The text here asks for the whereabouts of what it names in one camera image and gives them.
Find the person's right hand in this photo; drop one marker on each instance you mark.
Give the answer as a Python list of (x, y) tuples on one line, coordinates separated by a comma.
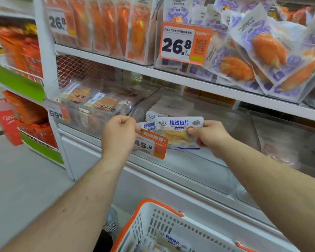
[(214, 136)]

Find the person's right thumb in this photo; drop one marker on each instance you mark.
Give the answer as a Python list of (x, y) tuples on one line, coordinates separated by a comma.
[(196, 130)]

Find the red sign board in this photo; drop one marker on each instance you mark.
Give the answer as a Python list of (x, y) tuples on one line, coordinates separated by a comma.
[(5, 123)]

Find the person's right forearm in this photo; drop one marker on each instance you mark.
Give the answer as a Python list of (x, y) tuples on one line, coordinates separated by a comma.
[(273, 191)]

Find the person's left hand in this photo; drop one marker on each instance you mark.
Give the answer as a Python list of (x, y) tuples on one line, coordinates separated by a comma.
[(118, 139)]

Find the person's left forearm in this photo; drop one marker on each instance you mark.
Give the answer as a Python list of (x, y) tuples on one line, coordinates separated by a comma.
[(76, 207)]

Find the pile of purple white packets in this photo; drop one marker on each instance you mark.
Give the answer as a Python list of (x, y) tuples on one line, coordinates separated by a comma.
[(265, 49)]

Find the brown dried fish packet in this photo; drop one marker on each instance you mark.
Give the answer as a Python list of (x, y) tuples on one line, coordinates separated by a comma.
[(103, 102), (77, 93)]

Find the clear plastic bin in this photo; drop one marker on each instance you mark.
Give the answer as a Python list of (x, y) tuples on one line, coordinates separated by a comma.
[(283, 144), (225, 144), (94, 118)]

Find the person's patterned shoe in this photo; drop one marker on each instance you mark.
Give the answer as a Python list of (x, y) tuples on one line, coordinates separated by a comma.
[(110, 223)]

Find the orange white price tag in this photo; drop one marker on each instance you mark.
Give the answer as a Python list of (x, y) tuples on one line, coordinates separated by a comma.
[(177, 43), (152, 145), (59, 22), (58, 112)]

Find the white shelf unit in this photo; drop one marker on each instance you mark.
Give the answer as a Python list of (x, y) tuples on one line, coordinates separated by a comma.
[(173, 78)]

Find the green shelf strip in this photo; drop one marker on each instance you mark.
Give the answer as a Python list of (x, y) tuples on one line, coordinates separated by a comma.
[(42, 149), (15, 82)]

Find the row of orange snack packets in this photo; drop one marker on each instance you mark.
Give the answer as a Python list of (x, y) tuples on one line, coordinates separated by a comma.
[(107, 26)]

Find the fish packet in basket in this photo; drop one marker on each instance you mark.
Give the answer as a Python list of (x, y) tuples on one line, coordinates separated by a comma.
[(172, 242)]

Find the white fish slice packet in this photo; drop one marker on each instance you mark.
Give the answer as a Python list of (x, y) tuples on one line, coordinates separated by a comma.
[(147, 127), (177, 128), (153, 115)]

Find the pile of red orange bags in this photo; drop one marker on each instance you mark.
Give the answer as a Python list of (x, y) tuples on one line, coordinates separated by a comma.
[(31, 118), (21, 47)]

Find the person's left fingers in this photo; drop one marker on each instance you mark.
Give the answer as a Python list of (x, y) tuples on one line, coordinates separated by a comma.
[(127, 125)]

